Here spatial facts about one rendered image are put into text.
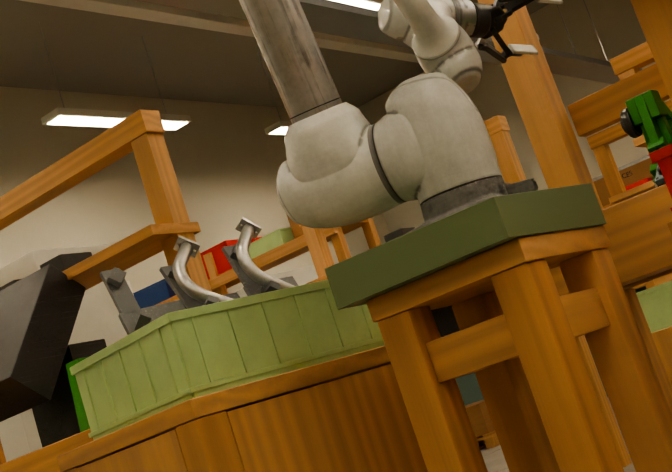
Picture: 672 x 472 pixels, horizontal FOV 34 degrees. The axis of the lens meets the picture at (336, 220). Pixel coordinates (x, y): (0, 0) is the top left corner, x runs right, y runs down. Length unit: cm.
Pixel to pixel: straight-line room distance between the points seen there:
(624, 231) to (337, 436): 69
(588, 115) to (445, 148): 116
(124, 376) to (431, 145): 79
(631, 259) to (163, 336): 92
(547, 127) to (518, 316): 127
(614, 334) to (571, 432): 27
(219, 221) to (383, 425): 982
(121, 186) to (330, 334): 894
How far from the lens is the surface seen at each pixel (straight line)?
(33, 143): 1063
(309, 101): 197
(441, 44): 219
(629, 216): 221
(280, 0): 199
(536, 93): 297
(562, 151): 293
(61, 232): 1040
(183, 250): 253
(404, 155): 190
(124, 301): 242
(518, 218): 173
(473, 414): 1105
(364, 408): 221
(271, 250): 795
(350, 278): 186
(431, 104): 190
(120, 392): 226
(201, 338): 209
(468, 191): 188
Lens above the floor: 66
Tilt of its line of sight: 10 degrees up
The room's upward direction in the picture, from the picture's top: 19 degrees counter-clockwise
